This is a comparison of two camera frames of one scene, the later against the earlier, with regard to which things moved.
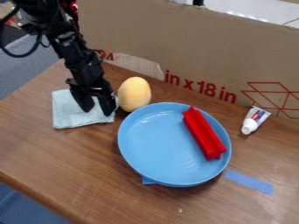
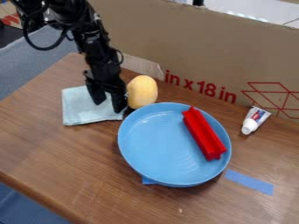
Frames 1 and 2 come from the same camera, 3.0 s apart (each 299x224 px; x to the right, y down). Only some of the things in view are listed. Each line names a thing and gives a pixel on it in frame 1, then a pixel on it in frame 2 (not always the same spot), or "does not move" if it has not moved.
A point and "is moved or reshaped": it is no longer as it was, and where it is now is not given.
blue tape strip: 248,181 does not move
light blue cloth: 69,115 is moved or reshaped
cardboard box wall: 229,55 does not move
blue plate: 158,148 does not move
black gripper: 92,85 -> 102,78
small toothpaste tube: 256,117 does not move
